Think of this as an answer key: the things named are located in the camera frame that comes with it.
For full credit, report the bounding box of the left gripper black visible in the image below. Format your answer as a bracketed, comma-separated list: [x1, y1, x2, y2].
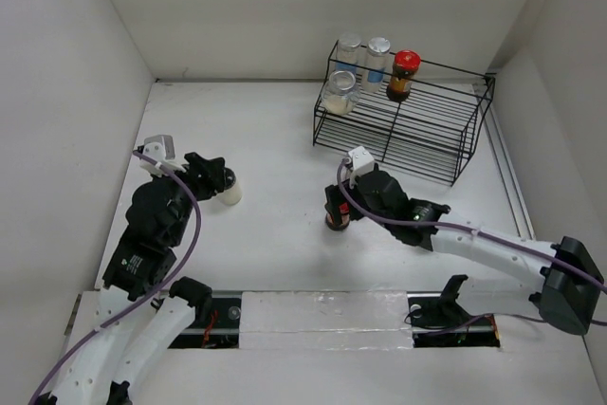
[153, 151, 225, 244]

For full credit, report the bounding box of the red lid sauce jar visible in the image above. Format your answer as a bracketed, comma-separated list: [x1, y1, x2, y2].
[324, 202, 350, 231]
[386, 50, 421, 102]

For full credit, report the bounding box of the black cap white grinder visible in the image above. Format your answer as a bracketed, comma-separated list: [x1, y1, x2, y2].
[218, 168, 243, 206]

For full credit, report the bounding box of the clear glass jar white powder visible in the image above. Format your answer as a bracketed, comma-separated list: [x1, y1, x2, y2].
[321, 70, 359, 116]

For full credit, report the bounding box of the silver lid blue label shaker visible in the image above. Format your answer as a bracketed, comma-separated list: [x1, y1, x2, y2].
[361, 37, 391, 93]

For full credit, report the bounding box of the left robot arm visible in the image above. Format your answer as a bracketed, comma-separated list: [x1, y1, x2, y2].
[29, 143, 235, 404]

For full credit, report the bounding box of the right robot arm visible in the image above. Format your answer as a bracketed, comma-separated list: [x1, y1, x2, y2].
[324, 164, 606, 336]

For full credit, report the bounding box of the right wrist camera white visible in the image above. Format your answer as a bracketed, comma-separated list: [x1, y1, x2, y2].
[345, 146, 376, 189]

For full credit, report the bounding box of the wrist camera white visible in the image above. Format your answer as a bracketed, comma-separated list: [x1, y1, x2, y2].
[345, 146, 376, 189]
[137, 135, 186, 176]

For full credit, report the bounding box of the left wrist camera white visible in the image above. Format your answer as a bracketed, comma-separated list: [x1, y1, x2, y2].
[137, 135, 186, 176]

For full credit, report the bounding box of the black wire rack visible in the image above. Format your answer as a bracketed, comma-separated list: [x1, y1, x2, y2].
[312, 41, 495, 185]

